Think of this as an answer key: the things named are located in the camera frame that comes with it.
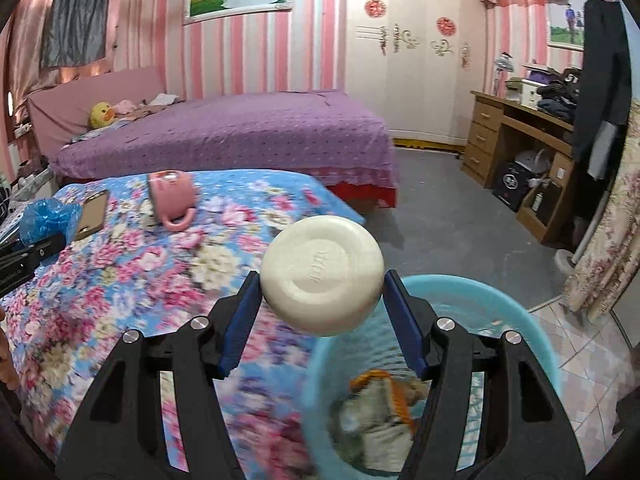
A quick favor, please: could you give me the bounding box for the open cardboard box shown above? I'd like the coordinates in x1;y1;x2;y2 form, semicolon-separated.
517;180;563;243

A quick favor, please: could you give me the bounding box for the blue plastic bag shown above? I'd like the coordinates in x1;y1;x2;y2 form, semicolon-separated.
19;197;83;246

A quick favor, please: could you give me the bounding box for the grey printed packet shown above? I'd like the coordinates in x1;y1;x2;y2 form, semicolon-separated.
335;382;416;466

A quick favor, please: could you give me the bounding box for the orange snack wrapper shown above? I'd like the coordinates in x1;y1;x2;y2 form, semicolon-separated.
350;370;418;428

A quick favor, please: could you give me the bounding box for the person's left forearm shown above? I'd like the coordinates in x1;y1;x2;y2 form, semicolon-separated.
0;305;21;391

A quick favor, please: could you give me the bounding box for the grey window curtain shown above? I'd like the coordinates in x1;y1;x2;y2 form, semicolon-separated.
39;0;121;68

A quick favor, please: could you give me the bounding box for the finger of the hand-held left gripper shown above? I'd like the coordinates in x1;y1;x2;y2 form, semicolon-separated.
0;232;68;267

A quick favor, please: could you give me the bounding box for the pink mug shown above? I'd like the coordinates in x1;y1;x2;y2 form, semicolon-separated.
147;171;197;233

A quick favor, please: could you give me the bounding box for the white round appliance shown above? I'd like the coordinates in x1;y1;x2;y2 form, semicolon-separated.
515;149;551;176

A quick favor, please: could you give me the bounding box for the purple dotted bed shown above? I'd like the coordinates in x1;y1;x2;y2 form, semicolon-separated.
47;89;401;208

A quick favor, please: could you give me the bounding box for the light blue plastic basket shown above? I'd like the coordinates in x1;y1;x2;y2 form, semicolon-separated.
302;274;563;478

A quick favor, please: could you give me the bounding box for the black smartphone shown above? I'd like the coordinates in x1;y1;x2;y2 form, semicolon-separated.
74;189;110;242

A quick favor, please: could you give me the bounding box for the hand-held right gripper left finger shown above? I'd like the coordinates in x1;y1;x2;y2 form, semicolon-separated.
55;270;263;480

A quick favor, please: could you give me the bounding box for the small framed wall poster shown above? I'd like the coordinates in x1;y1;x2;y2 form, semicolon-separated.
545;0;598;52

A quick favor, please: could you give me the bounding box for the white fan base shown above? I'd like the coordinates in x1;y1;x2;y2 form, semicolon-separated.
552;249;576;276

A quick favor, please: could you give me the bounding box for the pink headboard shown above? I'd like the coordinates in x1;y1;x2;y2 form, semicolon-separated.
26;64;168;158

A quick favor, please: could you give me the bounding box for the white box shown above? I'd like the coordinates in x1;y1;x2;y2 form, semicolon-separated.
505;77;538;106

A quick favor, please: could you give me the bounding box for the cream round disc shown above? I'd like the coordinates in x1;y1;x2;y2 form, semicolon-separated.
260;216;386;337

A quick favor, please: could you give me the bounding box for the black printed box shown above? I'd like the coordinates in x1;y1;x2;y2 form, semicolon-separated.
492;160;536;211

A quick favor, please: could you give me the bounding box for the wooden desk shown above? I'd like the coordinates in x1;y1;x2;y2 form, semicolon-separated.
462;90;581;246

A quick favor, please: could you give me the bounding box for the pink window curtain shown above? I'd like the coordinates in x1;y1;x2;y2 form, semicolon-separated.
7;0;66;111

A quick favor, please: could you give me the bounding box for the pile of dark clothes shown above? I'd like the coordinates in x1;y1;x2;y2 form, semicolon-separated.
535;67;583;121

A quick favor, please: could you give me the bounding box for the yellow duck plush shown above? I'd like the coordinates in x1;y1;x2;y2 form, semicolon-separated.
89;101;113;129

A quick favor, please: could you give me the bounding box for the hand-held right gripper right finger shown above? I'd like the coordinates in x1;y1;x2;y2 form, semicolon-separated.
384;269;586;480

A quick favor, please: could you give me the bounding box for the desk lamp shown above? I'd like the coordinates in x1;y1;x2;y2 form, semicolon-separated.
492;52;516;96

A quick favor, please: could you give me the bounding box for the white wardrobe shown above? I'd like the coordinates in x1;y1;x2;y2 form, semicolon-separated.
345;0;488;148

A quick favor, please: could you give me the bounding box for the black hanging coat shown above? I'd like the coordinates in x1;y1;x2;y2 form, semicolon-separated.
570;0;631;181

